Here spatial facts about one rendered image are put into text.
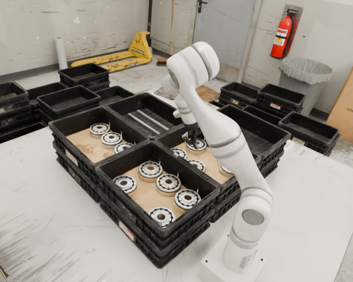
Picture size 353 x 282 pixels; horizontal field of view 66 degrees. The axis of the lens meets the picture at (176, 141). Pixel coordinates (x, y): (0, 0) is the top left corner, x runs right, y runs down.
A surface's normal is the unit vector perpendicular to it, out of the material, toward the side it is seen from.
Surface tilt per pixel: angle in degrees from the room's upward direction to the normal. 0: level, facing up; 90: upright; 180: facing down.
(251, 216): 94
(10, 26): 90
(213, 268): 2
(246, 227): 94
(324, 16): 90
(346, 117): 75
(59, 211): 0
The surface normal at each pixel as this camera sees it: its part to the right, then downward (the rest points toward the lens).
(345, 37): -0.66, 0.39
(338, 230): 0.09, -0.81
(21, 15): 0.75, 0.44
